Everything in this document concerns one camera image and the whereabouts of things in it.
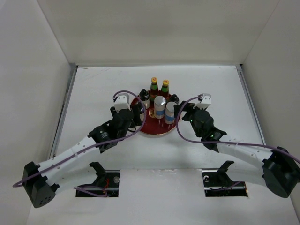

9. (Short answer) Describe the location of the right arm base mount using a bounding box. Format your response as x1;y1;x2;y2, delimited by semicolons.
202;161;248;197

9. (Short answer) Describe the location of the red sauce bottle yellow cap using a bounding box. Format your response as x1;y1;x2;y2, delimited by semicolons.
149;77;159;102

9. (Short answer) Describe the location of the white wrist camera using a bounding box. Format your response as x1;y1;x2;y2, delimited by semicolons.
194;93;211;110
113;93;130;112

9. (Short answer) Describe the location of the white spice jar black cap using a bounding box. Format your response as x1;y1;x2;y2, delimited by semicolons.
139;89;150;109

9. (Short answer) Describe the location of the purple cable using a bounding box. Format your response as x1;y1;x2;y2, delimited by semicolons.
175;95;300;164
12;90;147;188

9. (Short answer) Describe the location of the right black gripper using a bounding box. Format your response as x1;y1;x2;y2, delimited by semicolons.
174;101;207;137

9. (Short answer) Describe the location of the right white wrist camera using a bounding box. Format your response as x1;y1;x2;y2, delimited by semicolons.
194;93;211;110

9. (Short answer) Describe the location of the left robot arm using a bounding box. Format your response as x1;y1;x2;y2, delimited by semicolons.
21;104;144;208

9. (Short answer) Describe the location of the small jar black cap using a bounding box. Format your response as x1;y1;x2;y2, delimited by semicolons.
137;102;145;122

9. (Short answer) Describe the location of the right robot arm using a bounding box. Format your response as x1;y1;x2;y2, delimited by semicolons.
174;101;300;198

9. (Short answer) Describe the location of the brown spice jar black cap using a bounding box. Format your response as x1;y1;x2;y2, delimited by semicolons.
169;94;180;105

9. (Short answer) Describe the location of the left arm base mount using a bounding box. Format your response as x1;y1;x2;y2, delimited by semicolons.
75;162;120;198

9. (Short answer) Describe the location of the silver cap blue label jar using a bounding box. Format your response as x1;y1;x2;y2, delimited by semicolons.
154;96;166;119

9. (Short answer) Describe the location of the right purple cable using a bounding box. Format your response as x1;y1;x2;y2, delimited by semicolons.
175;95;300;164

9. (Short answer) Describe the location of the red round tray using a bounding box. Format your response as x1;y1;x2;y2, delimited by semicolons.
131;98;176;135

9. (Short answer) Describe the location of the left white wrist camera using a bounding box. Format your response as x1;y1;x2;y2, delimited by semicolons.
113;93;130;112

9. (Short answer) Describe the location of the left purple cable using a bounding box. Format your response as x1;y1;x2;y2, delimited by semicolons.
12;90;147;188

